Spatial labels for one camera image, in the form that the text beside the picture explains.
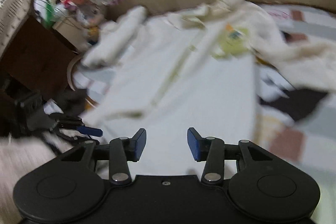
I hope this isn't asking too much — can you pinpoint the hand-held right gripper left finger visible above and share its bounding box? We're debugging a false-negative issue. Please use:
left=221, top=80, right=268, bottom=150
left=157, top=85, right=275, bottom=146
left=61, top=128, right=147, bottom=185

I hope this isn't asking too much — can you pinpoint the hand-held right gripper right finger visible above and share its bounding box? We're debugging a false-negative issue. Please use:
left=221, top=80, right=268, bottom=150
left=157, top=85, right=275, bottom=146
left=187, top=127, right=273, bottom=185

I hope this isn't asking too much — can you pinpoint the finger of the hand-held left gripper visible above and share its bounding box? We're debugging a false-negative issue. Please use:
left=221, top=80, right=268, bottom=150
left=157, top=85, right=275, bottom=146
left=49, top=112, right=85, bottom=123
left=55, top=123, right=103, bottom=141

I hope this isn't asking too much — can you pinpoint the white sweatshirt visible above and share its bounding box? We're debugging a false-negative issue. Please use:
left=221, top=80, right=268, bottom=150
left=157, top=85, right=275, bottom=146
left=79, top=5, right=259, bottom=178

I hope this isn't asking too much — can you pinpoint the round tan rimmed basket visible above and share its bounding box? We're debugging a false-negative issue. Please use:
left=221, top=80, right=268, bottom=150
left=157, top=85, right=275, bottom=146
left=66, top=54, right=95, bottom=107

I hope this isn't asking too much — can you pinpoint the brown wooden nightstand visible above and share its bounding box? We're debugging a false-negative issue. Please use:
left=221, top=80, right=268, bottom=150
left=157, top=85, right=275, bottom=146
left=0, top=15, right=80, bottom=99

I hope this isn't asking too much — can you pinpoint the green plastic item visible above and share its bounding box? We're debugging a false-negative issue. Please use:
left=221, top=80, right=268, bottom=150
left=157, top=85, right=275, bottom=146
left=43, top=0, right=58, bottom=28

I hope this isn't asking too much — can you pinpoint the white perforated panel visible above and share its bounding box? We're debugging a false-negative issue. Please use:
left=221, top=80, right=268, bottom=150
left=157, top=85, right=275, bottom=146
left=0, top=0, right=38, bottom=56

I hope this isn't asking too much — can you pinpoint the grey plush toy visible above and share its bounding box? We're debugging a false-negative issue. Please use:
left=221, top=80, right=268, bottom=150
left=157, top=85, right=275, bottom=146
left=69, top=0, right=106, bottom=31

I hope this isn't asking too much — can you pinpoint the dark cloth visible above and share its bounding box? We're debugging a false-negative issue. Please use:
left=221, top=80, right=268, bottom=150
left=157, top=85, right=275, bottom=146
left=259, top=87, right=332, bottom=123

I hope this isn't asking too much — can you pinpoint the patterned bedsheet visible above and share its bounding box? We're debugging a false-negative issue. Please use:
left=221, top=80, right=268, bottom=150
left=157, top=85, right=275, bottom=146
left=71, top=4, right=336, bottom=180

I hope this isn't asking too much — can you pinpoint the cream knitted garment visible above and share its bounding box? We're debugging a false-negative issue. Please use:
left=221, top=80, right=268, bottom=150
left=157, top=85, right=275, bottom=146
left=205, top=0, right=336, bottom=95

